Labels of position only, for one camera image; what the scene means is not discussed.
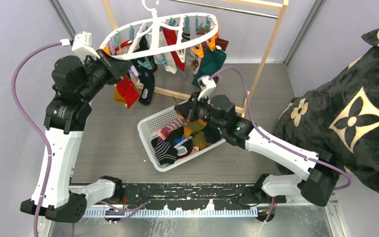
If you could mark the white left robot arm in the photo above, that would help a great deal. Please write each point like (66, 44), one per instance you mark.
(76, 83)

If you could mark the olive green sock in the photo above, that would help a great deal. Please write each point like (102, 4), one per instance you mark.
(195, 130)

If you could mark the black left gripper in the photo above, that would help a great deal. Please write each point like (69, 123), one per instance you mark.
(118, 66)

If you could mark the red penguin sock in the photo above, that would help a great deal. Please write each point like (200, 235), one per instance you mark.
(128, 91)

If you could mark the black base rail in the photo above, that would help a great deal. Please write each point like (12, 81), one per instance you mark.
(191, 199)

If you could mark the cream purple striped sock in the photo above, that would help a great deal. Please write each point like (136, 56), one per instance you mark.
(165, 131)

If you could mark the dark green sock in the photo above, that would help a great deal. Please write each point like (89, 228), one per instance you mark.
(210, 64)

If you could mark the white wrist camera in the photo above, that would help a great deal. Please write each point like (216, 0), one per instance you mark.
(207, 86)
(82, 45)

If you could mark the black floral plush blanket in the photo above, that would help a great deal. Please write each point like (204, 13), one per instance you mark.
(341, 117)

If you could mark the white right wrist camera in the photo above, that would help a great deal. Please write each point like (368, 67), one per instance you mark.
(207, 86)

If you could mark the white plastic basket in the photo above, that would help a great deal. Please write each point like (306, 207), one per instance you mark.
(148, 129)

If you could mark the black lettered sock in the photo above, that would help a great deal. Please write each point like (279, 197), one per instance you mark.
(181, 144)

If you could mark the black white striped sock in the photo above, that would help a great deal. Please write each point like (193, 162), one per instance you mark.
(163, 151)

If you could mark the wooden drying rack frame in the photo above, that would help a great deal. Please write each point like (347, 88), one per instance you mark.
(281, 7)

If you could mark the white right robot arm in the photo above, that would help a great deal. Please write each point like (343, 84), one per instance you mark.
(313, 176)

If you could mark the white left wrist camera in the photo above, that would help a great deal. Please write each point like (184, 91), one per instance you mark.
(82, 45)

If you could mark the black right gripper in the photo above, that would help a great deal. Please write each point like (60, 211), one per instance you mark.
(185, 110)

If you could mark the mustard yellow brown-cuffed sock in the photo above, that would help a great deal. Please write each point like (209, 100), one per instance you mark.
(118, 98)

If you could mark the navy blue patterned sock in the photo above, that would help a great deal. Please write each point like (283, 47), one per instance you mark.
(146, 67)

